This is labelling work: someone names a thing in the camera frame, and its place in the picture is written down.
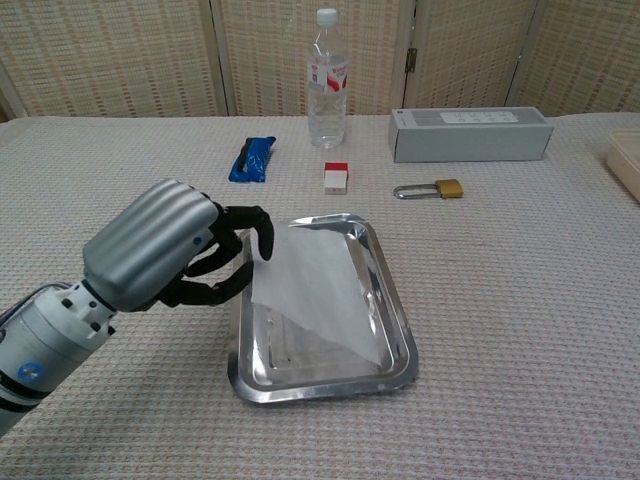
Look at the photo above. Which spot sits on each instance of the small red white box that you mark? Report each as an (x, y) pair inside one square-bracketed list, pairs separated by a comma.
[(335, 179)]

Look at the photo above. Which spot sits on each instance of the long grey cardboard box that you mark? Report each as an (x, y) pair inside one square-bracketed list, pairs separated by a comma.
[(470, 135)]

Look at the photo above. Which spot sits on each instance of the clear plastic water bottle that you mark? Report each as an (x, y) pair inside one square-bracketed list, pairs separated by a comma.
[(327, 85)]

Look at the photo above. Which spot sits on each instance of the cream plastic container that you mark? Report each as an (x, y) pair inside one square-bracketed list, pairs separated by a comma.
[(625, 162)]

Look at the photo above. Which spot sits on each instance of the beige woven tablecloth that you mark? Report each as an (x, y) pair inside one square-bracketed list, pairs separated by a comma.
[(500, 300)]

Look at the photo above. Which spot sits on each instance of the blue snack packet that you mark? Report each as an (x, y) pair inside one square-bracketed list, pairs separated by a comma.
[(252, 160)]

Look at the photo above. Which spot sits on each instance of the silver metal tray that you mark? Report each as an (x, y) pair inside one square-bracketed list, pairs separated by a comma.
[(330, 380)]

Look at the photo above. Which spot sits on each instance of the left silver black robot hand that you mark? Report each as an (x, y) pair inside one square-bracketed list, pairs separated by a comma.
[(150, 245)]

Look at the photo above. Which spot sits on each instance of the white paper sheet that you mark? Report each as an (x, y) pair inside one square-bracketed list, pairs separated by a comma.
[(320, 290)]

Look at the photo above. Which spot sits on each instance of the brass padlock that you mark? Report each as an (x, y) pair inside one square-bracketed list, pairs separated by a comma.
[(435, 189)]

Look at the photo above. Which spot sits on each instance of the woven folding screen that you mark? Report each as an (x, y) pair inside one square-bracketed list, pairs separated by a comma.
[(150, 55)]

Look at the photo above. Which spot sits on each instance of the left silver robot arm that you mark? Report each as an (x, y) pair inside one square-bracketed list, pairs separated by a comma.
[(40, 345)]

